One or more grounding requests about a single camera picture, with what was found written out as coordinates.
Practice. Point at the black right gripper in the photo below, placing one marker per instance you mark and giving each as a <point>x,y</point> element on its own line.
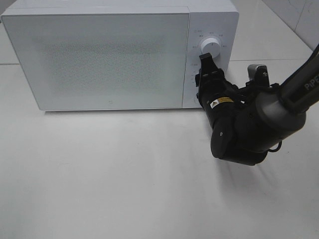
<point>211,82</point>

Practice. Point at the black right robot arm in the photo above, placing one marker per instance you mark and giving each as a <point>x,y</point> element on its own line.
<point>248,123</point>

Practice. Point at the upper white power knob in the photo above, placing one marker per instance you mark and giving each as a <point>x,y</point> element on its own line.
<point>211,45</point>

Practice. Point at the white microwave oven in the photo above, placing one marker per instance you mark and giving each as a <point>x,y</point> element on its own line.
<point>206,18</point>

